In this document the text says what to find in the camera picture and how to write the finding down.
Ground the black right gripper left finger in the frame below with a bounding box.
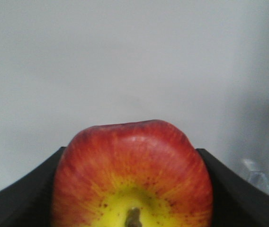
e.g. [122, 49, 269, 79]
[0, 147, 65, 227]

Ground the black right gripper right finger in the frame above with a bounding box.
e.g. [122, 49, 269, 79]
[197, 148, 269, 227]

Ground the red yellow apple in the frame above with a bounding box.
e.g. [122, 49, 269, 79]
[51, 120, 213, 227]

